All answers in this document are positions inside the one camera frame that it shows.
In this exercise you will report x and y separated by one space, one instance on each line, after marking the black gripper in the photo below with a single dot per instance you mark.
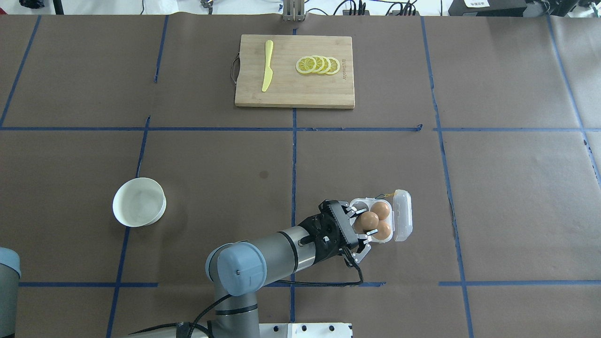
327 247

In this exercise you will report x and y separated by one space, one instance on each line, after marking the brown egg from bowl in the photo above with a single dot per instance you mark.
366 222

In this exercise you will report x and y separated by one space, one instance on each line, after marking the clear plastic egg box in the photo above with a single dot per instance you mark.
400 218

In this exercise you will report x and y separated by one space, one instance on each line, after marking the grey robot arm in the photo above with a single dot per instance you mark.
239 270

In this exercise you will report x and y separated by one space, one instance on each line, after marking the brown egg front slot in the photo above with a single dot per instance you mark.
384 230

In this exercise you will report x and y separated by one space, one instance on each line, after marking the brown egg slot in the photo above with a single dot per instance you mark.
381 209
384 230

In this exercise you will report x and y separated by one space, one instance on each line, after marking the brown egg rear slot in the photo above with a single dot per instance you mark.
381 209

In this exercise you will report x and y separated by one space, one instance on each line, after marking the black device box background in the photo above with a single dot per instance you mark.
487 8

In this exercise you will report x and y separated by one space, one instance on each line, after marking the bamboo cutting board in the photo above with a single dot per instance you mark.
289 89

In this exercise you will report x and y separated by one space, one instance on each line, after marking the lemon slice near logo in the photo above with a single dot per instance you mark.
334 66

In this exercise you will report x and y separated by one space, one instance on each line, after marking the lemon slice outermost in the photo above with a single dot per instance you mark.
306 65

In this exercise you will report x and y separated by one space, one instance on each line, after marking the yellow plastic knife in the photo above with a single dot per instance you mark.
268 72

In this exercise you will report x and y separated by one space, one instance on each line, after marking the white round bowl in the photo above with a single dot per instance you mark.
139 202

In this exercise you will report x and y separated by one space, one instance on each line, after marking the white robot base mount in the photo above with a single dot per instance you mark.
306 330

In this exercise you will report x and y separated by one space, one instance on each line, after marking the black cables background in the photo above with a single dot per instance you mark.
379 7

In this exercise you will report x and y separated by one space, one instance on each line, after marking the metal camera stand post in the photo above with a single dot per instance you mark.
294 10

